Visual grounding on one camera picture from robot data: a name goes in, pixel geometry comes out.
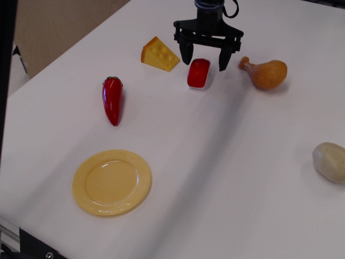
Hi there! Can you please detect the brown cardboard panel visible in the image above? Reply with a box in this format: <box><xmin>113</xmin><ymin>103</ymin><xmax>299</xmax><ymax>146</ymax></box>
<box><xmin>14</xmin><ymin>0</ymin><xmax>127</xmax><ymax>78</ymax></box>

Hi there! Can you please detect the beige toy potato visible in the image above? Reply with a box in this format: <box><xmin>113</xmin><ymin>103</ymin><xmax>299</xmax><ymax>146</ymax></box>
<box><xmin>312</xmin><ymin>142</ymin><xmax>344</xmax><ymax>185</ymax></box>

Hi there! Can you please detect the aluminium table frame rail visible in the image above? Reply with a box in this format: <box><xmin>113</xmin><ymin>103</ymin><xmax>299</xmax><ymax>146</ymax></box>
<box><xmin>1</xmin><ymin>217</ymin><xmax>20</xmax><ymax>252</ymax></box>

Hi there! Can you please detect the black table corner bracket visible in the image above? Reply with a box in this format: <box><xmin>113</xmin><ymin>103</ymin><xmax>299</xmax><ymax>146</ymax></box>
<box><xmin>19</xmin><ymin>228</ymin><xmax>67</xmax><ymax>259</ymax></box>

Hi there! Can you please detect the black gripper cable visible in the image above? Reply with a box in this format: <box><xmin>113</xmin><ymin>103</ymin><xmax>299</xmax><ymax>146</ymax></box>
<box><xmin>222</xmin><ymin>0</ymin><xmax>240</xmax><ymax>19</ymax></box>

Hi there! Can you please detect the toy fried chicken drumstick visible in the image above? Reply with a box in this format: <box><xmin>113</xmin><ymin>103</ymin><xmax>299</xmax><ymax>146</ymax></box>
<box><xmin>238</xmin><ymin>57</ymin><xmax>288</xmax><ymax>90</ymax></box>

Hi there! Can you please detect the red tuna sushi toy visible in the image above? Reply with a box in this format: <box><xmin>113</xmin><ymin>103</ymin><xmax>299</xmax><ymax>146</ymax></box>
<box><xmin>187</xmin><ymin>58</ymin><xmax>211</xmax><ymax>89</ymax></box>

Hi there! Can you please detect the red toy chili pepper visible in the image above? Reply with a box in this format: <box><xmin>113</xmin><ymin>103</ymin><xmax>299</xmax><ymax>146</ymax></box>
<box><xmin>102</xmin><ymin>77</ymin><xmax>123</xmax><ymax>126</ymax></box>

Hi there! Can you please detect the black cable at corner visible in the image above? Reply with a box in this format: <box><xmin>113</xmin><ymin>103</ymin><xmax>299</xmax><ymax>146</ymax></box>
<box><xmin>0</xmin><ymin>242</ymin><xmax>19</xmax><ymax>259</ymax></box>

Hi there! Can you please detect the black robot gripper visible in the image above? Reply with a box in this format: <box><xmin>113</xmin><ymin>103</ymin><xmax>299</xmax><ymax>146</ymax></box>
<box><xmin>174</xmin><ymin>7</ymin><xmax>244</xmax><ymax>71</ymax></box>

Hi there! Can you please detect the yellow toy cheese wedge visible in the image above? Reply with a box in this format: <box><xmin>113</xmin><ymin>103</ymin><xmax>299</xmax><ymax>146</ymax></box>
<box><xmin>141</xmin><ymin>36</ymin><xmax>180</xmax><ymax>72</ymax></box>

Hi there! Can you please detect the yellow plastic plate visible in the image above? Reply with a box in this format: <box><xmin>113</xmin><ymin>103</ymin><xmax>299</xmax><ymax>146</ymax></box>
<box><xmin>72</xmin><ymin>149</ymin><xmax>151</xmax><ymax>216</ymax></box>

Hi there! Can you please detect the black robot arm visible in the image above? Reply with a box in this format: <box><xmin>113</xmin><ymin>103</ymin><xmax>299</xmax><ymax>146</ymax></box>
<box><xmin>174</xmin><ymin>1</ymin><xmax>244</xmax><ymax>71</ymax></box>

